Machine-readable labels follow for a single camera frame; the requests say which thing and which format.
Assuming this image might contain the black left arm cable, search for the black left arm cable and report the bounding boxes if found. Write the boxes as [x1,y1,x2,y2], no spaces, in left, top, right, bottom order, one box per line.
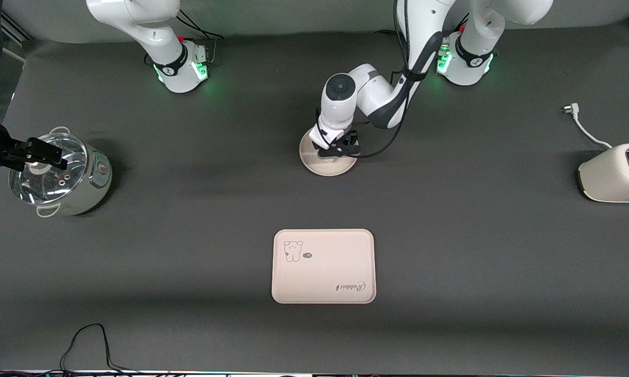
[314,0,417,159]

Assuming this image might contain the black thin table cable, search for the black thin table cable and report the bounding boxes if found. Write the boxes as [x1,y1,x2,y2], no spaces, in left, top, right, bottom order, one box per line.
[0,324,137,375]

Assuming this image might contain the cream white toaster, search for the cream white toaster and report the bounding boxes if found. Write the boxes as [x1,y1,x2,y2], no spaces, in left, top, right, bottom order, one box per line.
[578,143,629,203]

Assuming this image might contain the black right base cables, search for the black right base cables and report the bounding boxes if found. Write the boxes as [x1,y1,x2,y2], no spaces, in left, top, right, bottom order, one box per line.
[175,9,225,64]

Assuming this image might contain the aluminium frame rail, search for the aluminium frame rail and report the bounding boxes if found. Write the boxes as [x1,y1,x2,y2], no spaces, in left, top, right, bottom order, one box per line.
[0,10,35,42]

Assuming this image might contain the beige rectangular rabbit tray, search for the beige rectangular rabbit tray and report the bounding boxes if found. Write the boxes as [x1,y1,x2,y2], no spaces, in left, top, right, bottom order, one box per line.
[271,229,377,304]

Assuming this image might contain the black base cables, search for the black base cables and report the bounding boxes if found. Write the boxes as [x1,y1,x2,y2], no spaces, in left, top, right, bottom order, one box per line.
[175,9,225,64]
[450,13,472,37]

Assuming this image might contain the black left base cables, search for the black left base cables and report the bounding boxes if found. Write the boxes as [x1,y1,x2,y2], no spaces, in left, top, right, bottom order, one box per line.
[450,13,472,37]

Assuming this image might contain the white toaster power cable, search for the white toaster power cable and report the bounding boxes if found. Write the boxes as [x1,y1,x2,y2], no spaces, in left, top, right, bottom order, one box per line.
[562,103,614,150]

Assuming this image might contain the pale green electric pot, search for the pale green electric pot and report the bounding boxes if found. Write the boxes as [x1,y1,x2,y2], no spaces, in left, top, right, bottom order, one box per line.
[9,127,113,218]

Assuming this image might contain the glass pot lid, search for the glass pot lid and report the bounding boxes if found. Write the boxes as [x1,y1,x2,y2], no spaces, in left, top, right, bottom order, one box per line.
[9,132,89,205]

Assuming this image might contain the round beige plate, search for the round beige plate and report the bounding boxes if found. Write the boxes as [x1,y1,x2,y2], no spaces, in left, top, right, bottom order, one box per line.
[299,126,359,177]

